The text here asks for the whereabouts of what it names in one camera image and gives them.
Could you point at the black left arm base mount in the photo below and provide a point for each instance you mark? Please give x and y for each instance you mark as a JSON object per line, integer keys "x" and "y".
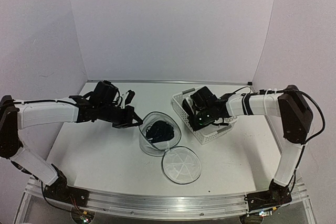
{"x": 62, "y": 192}

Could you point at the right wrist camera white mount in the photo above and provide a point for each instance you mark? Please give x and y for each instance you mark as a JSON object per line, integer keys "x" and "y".
{"x": 188, "y": 107}

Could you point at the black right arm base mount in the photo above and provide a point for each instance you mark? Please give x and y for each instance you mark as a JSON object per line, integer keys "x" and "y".
{"x": 278, "y": 194}

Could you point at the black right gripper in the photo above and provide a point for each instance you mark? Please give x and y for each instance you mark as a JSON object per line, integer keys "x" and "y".
{"x": 195, "y": 125}

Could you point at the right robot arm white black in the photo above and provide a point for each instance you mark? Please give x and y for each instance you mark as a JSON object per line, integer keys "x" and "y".
{"x": 248, "y": 141}

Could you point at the aluminium table front rail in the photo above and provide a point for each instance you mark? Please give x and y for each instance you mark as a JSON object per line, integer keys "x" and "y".
{"x": 166, "y": 207}

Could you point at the white mesh laundry bag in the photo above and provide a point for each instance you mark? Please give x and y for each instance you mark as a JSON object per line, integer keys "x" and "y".
{"x": 179, "y": 164}

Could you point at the dark navy lace bra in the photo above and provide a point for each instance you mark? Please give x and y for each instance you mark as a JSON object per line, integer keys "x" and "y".
{"x": 159, "y": 131}

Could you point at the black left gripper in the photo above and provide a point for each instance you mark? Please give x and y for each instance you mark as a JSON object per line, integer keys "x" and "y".
{"x": 126, "y": 122}

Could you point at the white plastic basket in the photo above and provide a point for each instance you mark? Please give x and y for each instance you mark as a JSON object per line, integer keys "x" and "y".
{"x": 208, "y": 133}

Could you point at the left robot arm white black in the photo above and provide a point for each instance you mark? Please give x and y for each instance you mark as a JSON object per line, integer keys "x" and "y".
{"x": 20, "y": 114}

